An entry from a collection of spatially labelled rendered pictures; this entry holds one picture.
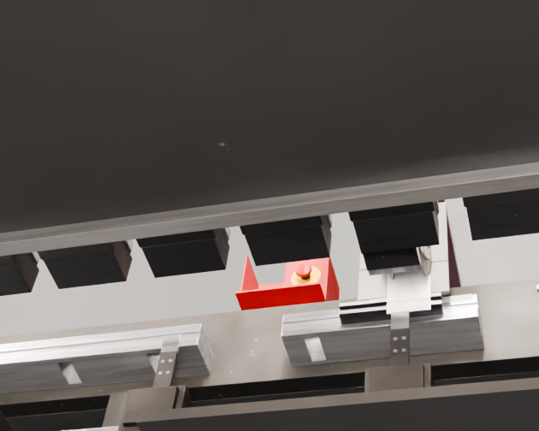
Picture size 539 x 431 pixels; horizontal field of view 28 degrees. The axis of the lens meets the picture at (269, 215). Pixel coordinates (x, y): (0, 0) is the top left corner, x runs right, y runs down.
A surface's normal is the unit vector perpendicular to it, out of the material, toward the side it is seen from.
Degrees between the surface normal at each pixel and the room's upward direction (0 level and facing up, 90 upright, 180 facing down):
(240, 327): 0
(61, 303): 0
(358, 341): 90
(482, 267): 0
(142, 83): 90
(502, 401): 90
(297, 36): 90
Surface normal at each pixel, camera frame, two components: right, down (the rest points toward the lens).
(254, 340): -0.25, -0.74
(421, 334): -0.10, 0.66
